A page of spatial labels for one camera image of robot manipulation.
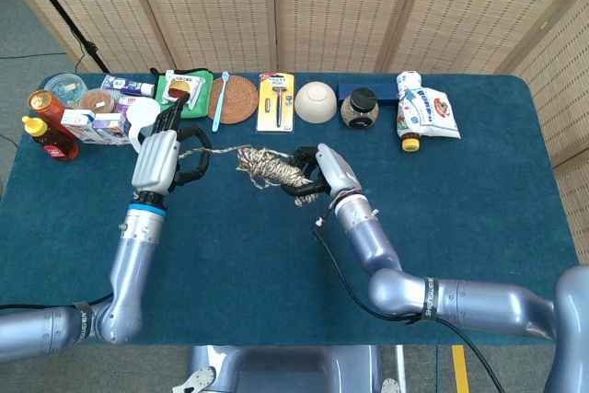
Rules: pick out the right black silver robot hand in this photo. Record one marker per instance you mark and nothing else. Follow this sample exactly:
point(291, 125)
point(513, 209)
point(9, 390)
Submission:
point(338, 172)

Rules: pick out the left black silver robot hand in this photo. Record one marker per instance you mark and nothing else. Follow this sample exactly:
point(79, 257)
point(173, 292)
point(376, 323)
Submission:
point(154, 163)

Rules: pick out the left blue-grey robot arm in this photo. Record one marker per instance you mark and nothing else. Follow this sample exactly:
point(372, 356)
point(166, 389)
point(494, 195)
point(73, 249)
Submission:
point(133, 264)

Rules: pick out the purple drink carton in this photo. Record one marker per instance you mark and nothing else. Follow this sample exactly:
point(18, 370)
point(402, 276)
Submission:
point(110, 128)

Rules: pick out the glass jar black lid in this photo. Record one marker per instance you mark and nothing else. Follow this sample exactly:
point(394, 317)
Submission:
point(360, 112)

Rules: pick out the purple packet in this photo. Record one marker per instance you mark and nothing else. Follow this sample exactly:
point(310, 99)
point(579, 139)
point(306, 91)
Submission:
point(123, 105)

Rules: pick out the green folded cloth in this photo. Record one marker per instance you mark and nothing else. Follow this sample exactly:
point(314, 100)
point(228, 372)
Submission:
point(202, 110)

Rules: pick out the white upturned bowl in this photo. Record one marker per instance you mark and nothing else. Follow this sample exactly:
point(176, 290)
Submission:
point(315, 103)

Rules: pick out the orange bottle yellow cap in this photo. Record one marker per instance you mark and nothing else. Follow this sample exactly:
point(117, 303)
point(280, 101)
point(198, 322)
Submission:
point(411, 143)

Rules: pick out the light blue toothbrush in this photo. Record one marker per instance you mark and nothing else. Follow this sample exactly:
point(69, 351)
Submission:
point(217, 112)

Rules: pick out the toothpaste tube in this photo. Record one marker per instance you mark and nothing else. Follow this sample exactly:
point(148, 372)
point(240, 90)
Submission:
point(124, 84)

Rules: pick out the round tub of brown powder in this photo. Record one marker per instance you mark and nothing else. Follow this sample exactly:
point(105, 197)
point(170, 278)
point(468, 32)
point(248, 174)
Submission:
point(96, 99)

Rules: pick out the white snack packet red picture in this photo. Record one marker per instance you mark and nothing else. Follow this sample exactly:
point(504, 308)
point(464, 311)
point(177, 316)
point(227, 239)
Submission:
point(184, 82)

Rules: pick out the razor in yellow package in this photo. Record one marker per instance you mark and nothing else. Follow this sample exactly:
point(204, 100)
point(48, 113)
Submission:
point(267, 121)

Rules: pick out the white blue drink carton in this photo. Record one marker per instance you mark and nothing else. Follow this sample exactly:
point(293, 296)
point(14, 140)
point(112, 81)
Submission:
point(76, 123)

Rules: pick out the dark blue flat box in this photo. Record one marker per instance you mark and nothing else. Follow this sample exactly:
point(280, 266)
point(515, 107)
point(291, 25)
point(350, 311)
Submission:
point(386, 91)

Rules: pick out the amber squeeze bottle yellow cap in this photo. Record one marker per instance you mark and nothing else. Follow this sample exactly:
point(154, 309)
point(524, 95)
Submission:
point(60, 146)

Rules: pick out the round brown woven coaster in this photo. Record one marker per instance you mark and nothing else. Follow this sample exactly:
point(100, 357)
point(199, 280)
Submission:
point(239, 98)

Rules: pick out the white printed plastic bag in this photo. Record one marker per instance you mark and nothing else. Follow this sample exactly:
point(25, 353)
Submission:
point(428, 112)

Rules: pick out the red bottle gold lid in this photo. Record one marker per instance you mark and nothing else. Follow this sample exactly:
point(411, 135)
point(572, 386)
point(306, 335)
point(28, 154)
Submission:
point(50, 110)

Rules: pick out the clear plastic lidded container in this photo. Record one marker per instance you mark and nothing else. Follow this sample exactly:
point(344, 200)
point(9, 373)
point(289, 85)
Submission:
point(64, 84)

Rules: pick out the blue felt table cover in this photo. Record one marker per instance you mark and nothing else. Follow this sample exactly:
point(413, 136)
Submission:
point(276, 282)

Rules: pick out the bamboo folding screen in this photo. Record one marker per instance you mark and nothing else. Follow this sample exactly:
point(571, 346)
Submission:
point(322, 11)

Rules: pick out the black tripod pole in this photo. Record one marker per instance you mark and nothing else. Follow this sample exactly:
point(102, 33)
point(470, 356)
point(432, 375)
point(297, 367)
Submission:
point(60, 11)

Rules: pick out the blue-grey robot torso base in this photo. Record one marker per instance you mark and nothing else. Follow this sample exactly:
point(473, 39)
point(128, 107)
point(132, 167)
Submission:
point(285, 370)

